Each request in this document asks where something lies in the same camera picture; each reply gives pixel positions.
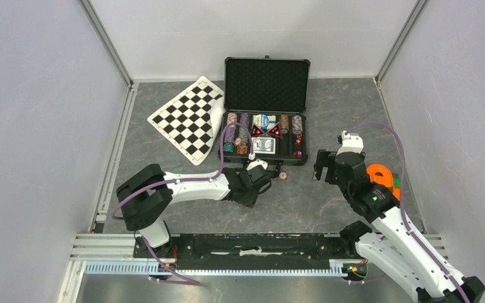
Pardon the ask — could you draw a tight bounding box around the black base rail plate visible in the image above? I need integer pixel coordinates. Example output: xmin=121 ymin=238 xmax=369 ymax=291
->
xmin=154 ymin=233 xmax=367 ymax=270

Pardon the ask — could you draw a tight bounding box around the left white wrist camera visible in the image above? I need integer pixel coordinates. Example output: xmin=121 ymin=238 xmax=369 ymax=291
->
xmin=246 ymin=158 xmax=268 ymax=170

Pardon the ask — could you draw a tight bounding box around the orange poker chip stack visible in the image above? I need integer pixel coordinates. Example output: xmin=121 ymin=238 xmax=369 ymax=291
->
xmin=227 ymin=112 xmax=238 ymax=130

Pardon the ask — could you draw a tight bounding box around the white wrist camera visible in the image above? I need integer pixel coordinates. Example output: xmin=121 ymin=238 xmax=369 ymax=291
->
xmin=337 ymin=131 xmax=364 ymax=155
xmin=246 ymin=158 xmax=268 ymax=170

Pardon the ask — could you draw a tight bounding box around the blue boxed card deck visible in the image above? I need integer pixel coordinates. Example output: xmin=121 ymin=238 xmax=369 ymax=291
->
xmin=253 ymin=114 xmax=277 ymax=131

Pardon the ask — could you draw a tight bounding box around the blue backed card deck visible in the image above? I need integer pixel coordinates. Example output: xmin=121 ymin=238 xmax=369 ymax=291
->
xmin=251 ymin=137 xmax=276 ymax=154

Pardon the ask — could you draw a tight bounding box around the teal poker chip stack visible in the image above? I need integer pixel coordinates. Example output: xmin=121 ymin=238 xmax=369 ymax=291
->
xmin=222 ymin=142 xmax=236 ymax=153

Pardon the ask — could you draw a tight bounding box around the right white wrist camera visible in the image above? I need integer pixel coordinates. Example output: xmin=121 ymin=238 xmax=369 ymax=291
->
xmin=337 ymin=131 xmax=364 ymax=155

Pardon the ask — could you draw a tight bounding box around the red dice group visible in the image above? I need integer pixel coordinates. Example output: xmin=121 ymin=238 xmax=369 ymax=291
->
xmin=293 ymin=133 xmax=304 ymax=157

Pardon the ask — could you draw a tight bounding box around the pink grey chip stack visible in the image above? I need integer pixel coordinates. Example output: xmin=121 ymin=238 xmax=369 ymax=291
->
xmin=291 ymin=116 xmax=303 ymax=135

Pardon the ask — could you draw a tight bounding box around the black white checkerboard mat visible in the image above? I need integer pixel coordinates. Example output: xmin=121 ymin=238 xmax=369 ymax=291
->
xmin=147 ymin=76 xmax=224 ymax=165

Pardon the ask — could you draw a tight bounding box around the all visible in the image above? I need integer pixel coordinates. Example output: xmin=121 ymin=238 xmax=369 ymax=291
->
xmin=265 ymin=123 xmax=283 ymax=140
xmin=250 ymin=124 xmax=265 ymax=138

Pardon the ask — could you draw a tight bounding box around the purple poker chip stack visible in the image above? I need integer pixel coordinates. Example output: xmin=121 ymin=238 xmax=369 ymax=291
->
xmin=224 ymin=113 xmax=249 ymax=144

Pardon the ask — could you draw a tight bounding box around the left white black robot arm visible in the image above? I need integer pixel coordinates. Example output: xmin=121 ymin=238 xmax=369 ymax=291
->
xmin=115 ymin=160 xmax=271 ymax=258

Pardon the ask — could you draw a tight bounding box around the brown poker chip stack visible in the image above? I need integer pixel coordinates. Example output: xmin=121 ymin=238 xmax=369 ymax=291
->
xmin=278 ymin=114 xmax=290 ymax=134

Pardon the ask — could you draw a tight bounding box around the black poker set case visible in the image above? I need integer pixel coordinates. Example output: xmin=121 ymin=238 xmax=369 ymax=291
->
xmin=218 ymin=56 xmax=311 ymax=178

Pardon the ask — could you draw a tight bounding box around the red five poker chip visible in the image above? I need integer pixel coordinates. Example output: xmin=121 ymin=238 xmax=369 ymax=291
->
xmin=234 ymin=137 xmax=243 ymax=146
xmin=278 ymin=171 xmax=288 ymax=181

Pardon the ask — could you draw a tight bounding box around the green white chip stack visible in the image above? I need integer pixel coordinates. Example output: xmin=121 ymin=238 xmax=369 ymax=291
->
xmin=238 ymin=127 xmax=248 ymax=142

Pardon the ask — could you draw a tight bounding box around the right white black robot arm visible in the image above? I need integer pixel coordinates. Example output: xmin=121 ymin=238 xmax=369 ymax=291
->
xmin=313 ymin=150 xmax=485 ymax=302

